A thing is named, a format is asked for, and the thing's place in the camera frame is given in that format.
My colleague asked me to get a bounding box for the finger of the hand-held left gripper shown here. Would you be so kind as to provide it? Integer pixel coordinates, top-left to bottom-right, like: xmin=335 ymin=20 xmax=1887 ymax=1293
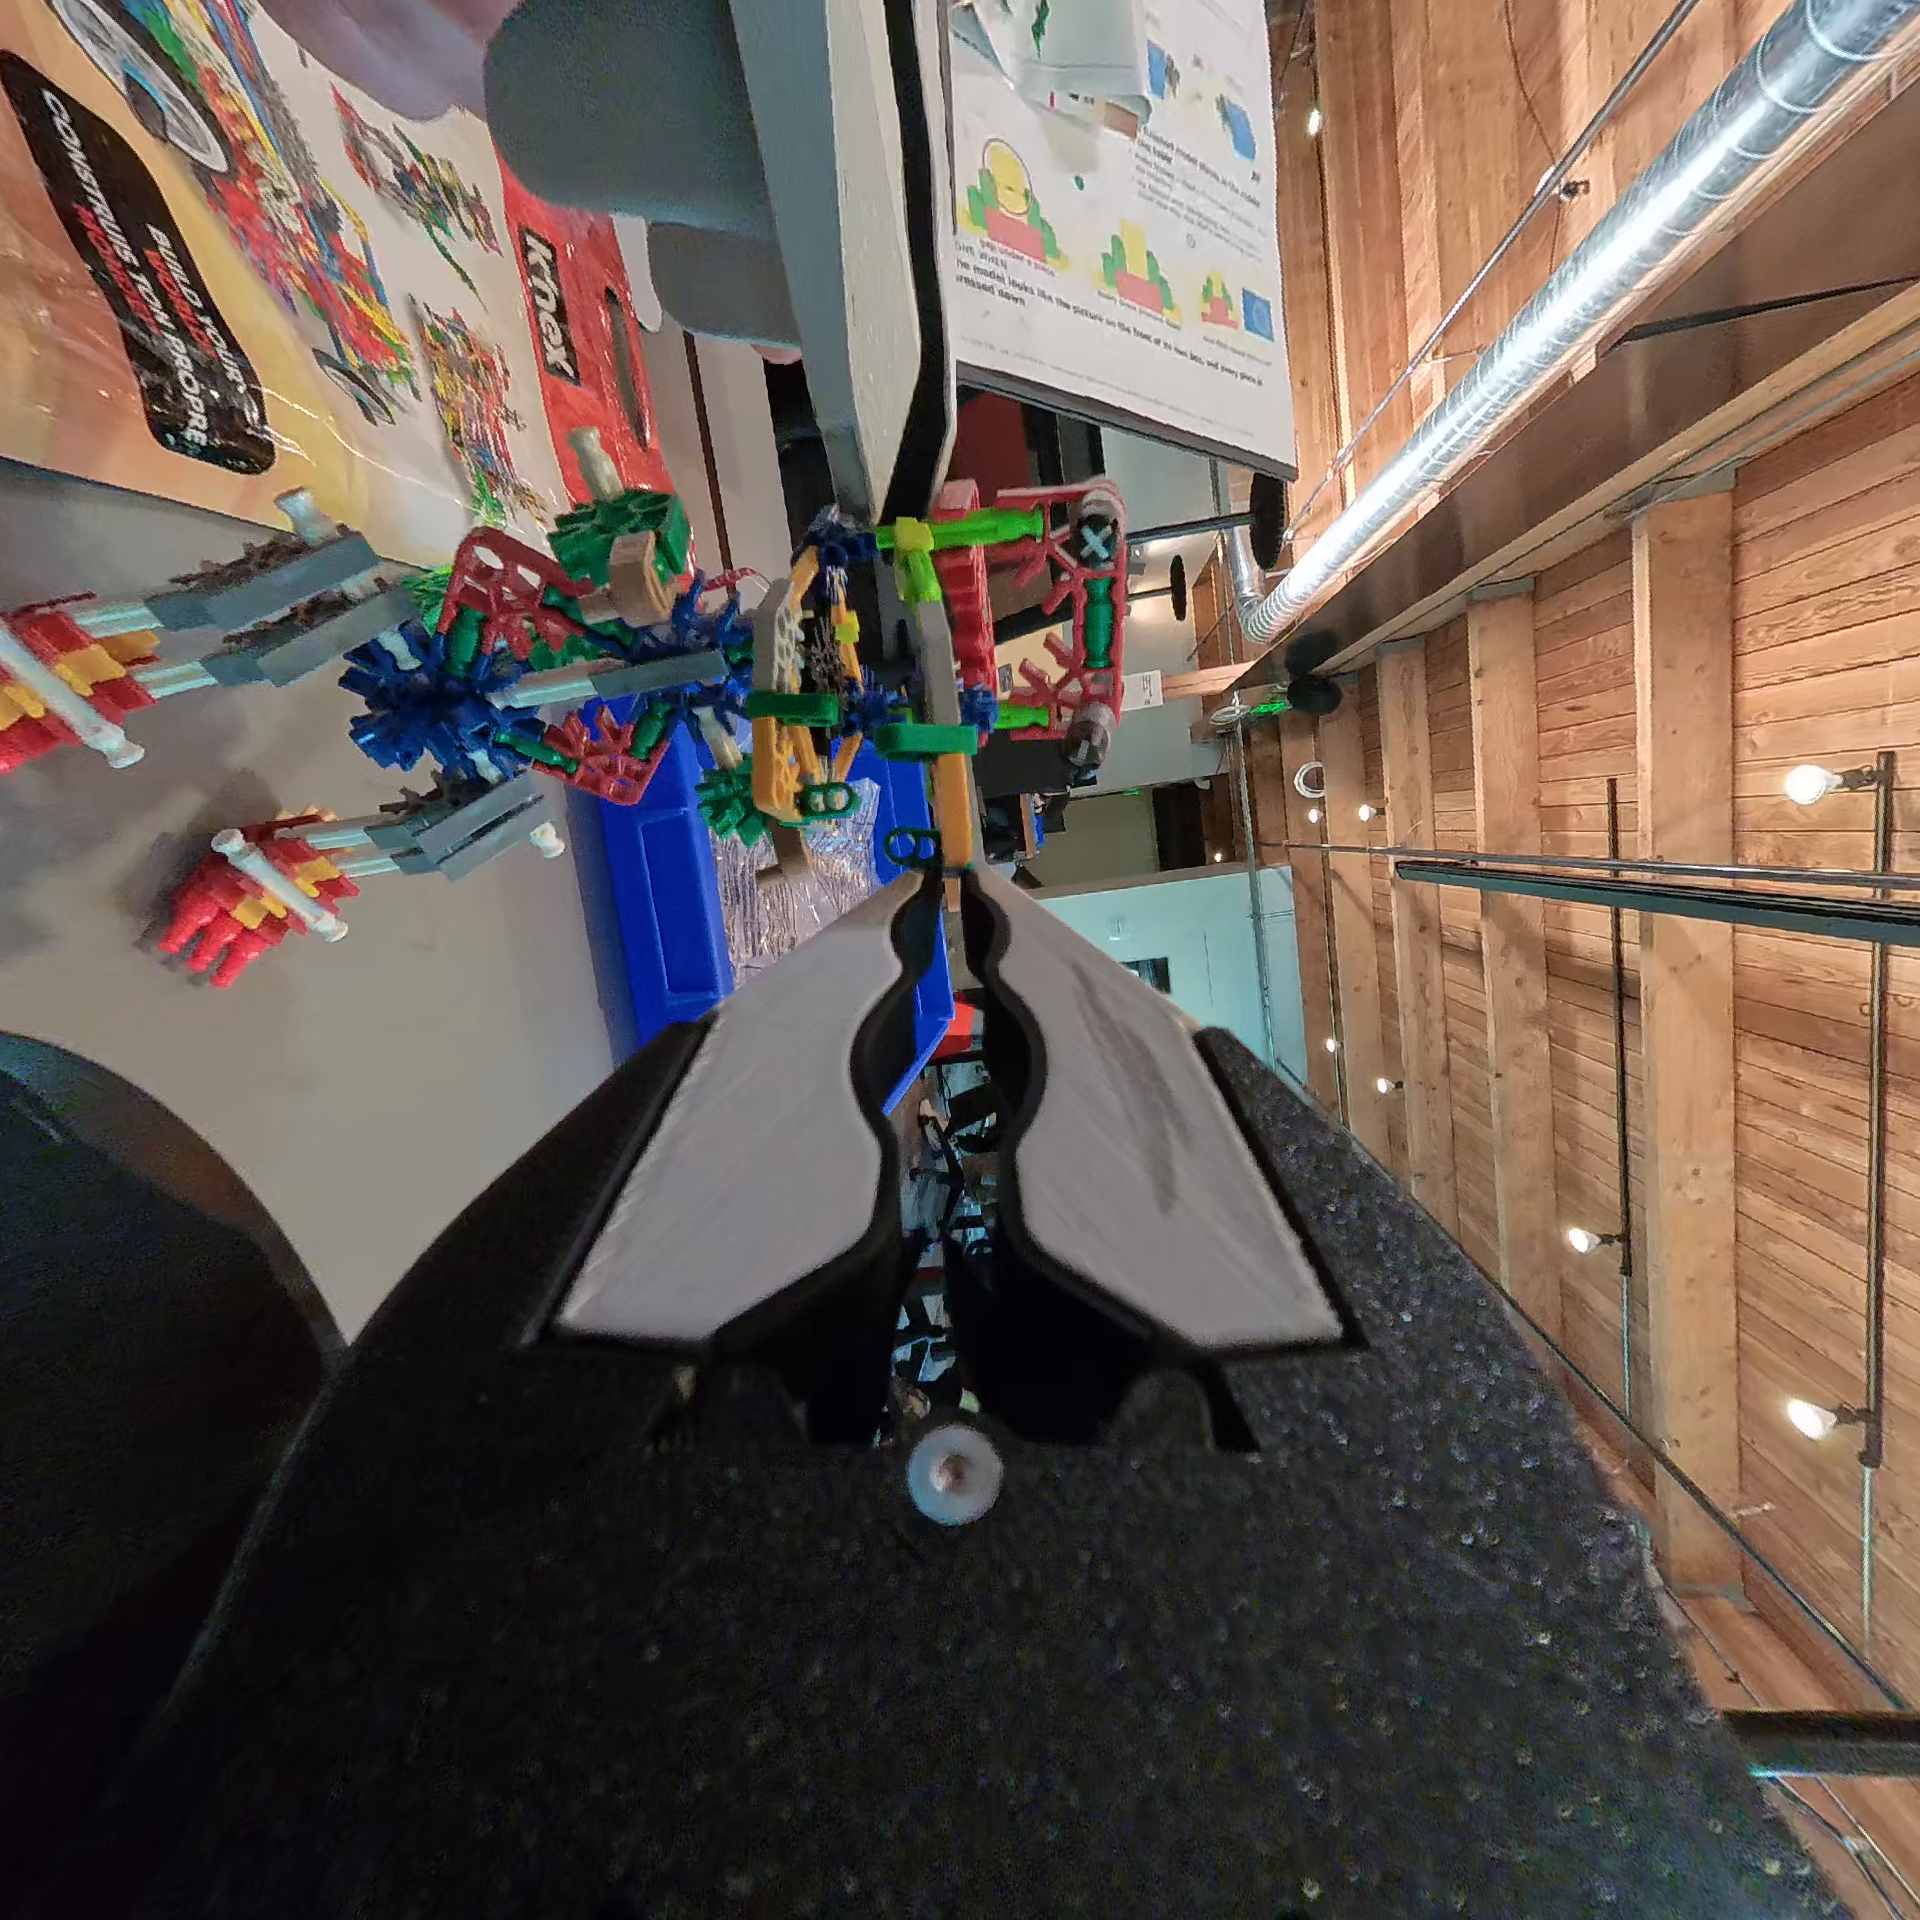
xmin=733 ymin=0 xmax=966 ymax=529

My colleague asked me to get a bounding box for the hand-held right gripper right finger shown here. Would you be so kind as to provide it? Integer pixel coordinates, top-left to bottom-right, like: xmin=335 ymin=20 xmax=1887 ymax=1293
xmin=965 ymin=870 xmax=1352 ymax=1356

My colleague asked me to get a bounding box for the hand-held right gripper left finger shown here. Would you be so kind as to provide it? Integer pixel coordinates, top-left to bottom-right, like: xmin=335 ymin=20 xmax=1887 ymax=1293
xmin=551 ymin=870 xmax=943 ymax=1348

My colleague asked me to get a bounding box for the lime and gray toy assembly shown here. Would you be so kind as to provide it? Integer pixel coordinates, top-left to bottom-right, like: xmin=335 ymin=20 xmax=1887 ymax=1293
xmin=745 ymin=511 xmax=1052 ymax=877

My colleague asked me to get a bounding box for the colourful toy construction model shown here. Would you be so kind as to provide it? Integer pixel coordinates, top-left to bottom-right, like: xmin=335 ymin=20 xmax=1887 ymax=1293
xmin=0 ymin=477 xmax=1138 ymax=994

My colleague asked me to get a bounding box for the clear plastic bag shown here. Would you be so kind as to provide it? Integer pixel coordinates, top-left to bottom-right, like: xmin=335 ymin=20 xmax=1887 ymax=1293
xmin=720 ymin=782 xmax=888 ymax=982

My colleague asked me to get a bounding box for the blue plastic bin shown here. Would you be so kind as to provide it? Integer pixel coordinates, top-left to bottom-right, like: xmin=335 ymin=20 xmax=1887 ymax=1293
xmin=573 ymin=696 xmax=965 ymax=1119

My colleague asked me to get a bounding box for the white paper sign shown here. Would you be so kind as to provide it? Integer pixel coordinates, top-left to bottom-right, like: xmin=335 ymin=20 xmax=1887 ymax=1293
xmin=943 ymin=0 xmax=1299 ymax=481

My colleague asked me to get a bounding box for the printed plastic toy bag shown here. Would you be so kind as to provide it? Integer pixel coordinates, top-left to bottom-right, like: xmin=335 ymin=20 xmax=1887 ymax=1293
xmin=0 ymin=0 xmax=681 ymax=529

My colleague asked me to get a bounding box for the black steel beam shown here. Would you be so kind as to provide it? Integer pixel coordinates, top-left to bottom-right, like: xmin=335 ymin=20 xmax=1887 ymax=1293
xmin=1395 ymin=858 xmax=1920 ymax=951

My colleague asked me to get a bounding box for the silver ventilation duct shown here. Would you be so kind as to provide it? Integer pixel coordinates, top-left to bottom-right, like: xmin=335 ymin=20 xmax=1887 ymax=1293
xmin=1239 ymin=0 xmax=1920 ymax=648

